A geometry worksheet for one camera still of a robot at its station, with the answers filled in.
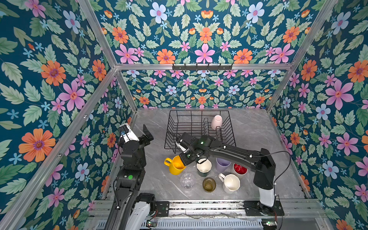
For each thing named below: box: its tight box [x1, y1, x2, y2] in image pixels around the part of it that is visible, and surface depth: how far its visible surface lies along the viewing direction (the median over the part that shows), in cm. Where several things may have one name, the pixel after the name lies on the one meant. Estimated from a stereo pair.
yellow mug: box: [163, 155, 187, 176], surface depth 75 cm
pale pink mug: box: [210, 115, 223, 130], surface depth 100 cm
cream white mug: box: [218, 172, 241, 195], surface depth 76 cm
